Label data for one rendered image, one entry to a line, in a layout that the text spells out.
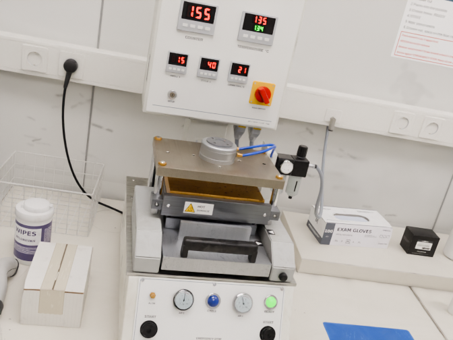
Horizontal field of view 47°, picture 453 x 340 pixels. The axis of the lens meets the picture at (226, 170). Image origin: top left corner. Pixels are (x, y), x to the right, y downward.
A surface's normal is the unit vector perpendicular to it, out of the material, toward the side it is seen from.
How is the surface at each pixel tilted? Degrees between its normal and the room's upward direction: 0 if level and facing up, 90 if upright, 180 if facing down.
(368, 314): 0
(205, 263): 90
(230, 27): 90
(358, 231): 87
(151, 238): 40
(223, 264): 90
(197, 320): 65
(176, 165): 0
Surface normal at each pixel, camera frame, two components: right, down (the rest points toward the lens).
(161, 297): 0.24, -0.04
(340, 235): 0.20, 0.40
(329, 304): 0.19, -0.91
